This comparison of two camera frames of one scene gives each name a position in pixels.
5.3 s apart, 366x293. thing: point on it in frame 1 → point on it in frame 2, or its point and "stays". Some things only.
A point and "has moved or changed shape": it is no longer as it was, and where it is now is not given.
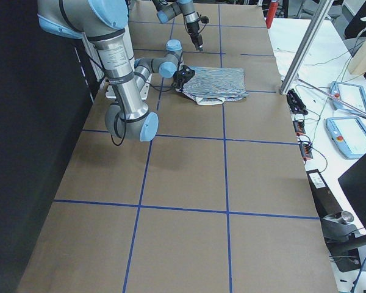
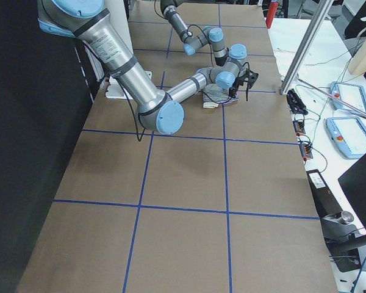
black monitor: [360, 185] stays
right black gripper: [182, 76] → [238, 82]
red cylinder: [271, 11] stays
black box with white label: [326, 202] stays
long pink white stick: [340, 100] stays
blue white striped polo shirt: [213, 86] has moved or changed shape
